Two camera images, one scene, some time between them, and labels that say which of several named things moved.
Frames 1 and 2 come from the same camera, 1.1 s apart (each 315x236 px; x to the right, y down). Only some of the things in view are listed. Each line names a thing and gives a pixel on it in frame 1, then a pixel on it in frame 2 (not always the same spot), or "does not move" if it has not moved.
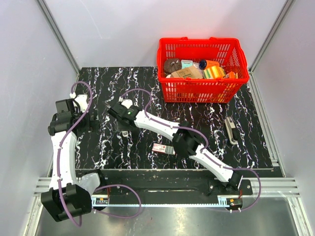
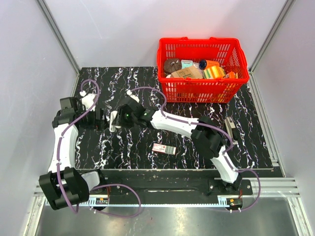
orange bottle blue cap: x=204 y=63 does not move
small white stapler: x=125 y=133 → x=112 y=128
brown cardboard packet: x=191 y=72 does not move
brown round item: x=172 y=65 does not move
